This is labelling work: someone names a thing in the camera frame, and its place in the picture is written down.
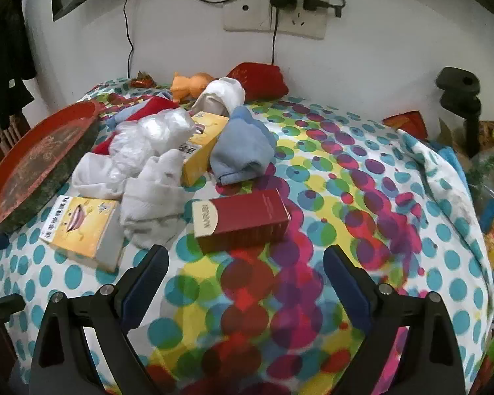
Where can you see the white and beige sock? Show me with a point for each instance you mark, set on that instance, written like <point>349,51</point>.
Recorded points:
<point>222,94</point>

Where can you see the black clamp stand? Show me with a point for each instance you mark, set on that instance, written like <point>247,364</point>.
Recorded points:
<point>457,90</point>

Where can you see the wooden chair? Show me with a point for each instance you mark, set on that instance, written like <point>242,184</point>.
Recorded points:
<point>16,129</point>

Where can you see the orange toy pig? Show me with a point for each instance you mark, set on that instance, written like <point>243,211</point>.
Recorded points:
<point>189,84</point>

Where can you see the red sock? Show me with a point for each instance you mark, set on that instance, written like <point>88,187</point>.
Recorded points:
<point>164,103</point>

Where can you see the dark hanging clothes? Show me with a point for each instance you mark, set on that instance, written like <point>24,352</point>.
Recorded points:
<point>4,70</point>

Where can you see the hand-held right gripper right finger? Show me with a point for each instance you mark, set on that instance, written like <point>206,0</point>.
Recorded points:
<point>348,292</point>

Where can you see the colourful clutter pile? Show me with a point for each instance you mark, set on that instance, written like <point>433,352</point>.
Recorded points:
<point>490,181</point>

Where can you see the red paper packet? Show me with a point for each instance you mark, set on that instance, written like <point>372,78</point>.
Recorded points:
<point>407,123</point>

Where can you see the grey-blue sock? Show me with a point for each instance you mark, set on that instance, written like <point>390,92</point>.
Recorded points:
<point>238,152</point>

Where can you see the clear plastic bag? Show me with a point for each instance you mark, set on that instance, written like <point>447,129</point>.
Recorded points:
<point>156,131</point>

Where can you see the red candy wrapper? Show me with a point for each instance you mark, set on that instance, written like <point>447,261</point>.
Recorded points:
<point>142,79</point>

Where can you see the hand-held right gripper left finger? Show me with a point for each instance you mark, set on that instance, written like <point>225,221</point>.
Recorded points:
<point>144,288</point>

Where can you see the dotted colourful tablecloth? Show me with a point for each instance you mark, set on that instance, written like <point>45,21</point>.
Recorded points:
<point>354,197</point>

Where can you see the light blue sock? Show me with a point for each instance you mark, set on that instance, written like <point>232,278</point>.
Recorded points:
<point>136,111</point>

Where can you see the red cloth pouch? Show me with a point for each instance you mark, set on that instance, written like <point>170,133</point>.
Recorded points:
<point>259,80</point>

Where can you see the maroon carton box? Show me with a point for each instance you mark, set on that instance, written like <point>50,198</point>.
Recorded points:
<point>247,218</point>

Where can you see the yellow medicine box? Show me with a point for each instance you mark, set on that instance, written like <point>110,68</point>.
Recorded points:
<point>78,226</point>
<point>203,152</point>

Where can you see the white wall socket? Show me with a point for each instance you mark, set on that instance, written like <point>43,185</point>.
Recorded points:
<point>247,12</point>

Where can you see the red round tray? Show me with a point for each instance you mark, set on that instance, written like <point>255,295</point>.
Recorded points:
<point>37,160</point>

